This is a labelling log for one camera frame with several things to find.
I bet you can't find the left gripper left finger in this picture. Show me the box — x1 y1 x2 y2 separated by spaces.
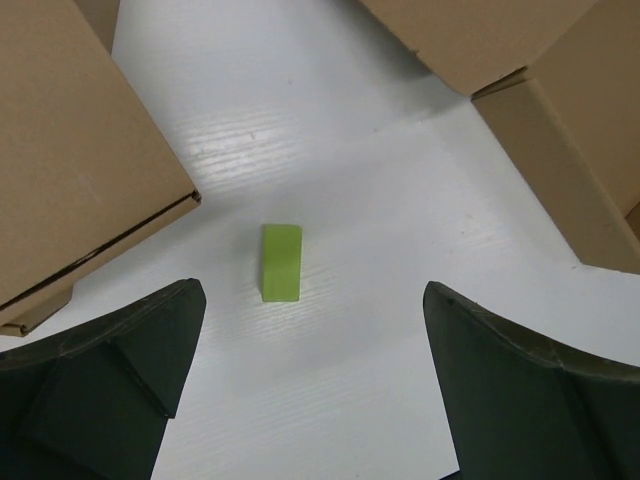
1 278 207 479

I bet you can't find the large cardboard box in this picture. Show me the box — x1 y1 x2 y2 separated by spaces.
366 0 639 273

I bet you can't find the green block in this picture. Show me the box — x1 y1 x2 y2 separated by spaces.
260 224 303 303

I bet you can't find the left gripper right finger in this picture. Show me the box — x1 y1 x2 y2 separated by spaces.
423 282 639 479

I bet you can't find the folded cardboard boxes left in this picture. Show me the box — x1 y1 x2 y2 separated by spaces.
1 1 201 337

